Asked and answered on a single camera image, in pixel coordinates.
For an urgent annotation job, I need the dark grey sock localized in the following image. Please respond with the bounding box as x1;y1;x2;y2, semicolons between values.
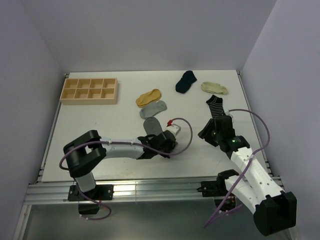
143;117;163;136

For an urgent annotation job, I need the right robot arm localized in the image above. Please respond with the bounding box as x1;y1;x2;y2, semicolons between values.
197;115;297;236

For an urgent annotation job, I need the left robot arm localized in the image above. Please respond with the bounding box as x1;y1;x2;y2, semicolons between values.
63;130;178;200

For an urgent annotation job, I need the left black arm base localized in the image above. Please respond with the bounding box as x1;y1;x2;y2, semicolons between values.
67;184;114;219

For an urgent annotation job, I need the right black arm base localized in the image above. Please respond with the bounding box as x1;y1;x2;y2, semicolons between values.
196;180;236;212

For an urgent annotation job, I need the black striped sock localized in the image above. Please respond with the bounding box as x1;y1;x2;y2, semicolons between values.
206;94;225;118

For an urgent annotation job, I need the light grey sock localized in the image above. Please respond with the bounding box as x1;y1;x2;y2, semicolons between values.
139;100;167;120

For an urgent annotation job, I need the cream sock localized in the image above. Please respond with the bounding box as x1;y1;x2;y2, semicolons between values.
200;81;228;95

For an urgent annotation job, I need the mustard yellow sock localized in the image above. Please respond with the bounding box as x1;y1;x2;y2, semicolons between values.
135;88;162;108

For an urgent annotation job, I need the navy blue sock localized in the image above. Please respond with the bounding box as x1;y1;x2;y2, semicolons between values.
175;70;197;94

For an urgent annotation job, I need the wooden compartment tray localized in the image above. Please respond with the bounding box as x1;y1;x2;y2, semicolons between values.
60;78;118;105

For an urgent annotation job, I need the aluminium frame rail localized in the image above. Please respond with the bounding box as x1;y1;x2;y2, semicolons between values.
23;176;216;205

